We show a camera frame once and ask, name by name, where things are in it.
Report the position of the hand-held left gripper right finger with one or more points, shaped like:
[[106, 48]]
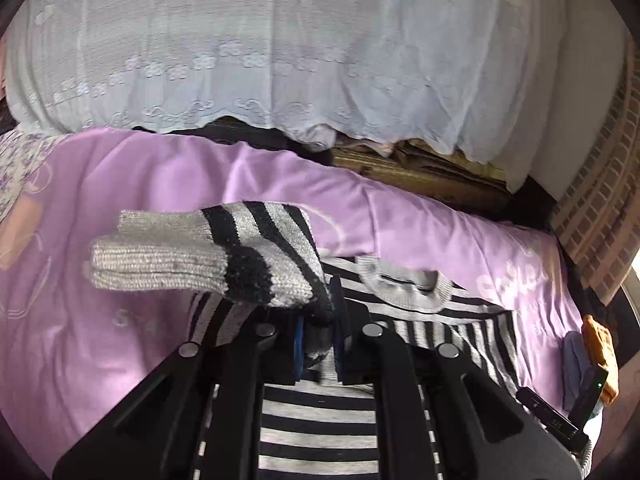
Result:
[[339, 355]]

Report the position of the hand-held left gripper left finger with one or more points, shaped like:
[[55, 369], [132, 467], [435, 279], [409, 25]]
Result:
[[298, 350]]

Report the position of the black grey striped knit sweater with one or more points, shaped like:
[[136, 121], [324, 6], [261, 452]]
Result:
[[250, 240]]

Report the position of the blue grey cloth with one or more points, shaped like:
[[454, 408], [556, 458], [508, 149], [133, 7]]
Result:
[[575, 370]]

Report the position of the orange cloth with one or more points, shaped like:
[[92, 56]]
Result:
[[600, 350]]

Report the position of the purple printed blanket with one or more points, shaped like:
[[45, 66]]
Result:
[[425, 230]]

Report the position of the brown woven mat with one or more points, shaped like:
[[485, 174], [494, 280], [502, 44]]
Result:
[[400, 170]]

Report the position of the white lace cover cloth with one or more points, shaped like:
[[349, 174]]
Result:
[[250, 35]]

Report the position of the floral print cloth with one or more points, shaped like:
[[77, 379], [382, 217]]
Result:
[[20, 160]]

